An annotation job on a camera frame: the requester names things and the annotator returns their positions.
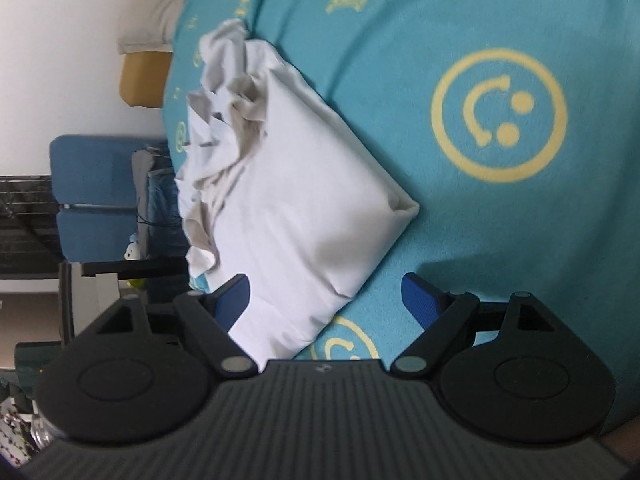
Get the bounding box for white t-shirt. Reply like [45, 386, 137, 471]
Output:
[176, 19, 421, 361]

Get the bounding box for small plush toy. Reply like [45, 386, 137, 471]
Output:
[123, 234, 147, 292]

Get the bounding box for teal bed sheet yellow print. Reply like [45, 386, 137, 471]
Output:
[161, 0, 640, 436]

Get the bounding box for grey and blue clothes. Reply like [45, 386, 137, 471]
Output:
[131, 149, 176, 257]

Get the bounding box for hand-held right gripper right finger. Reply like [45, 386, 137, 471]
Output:
[389, 273, 556, 376]

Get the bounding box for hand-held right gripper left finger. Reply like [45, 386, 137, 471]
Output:
[93, 273, 260, 380]

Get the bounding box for blue chair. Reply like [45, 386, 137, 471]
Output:
[49, 134, 172, 264]

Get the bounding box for dark cabinet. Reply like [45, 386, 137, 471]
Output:
[0, 175, 64, 277]

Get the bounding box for white desk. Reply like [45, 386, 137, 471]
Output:
[58, 260, 122, 347]

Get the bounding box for blue cloth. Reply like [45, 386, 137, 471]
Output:
[147, 167, 185, 261]

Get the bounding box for grey pillow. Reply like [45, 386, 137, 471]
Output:
[117, 0, 209, 56]

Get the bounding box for black board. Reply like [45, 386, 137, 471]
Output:
[80, 256, 191, 279]

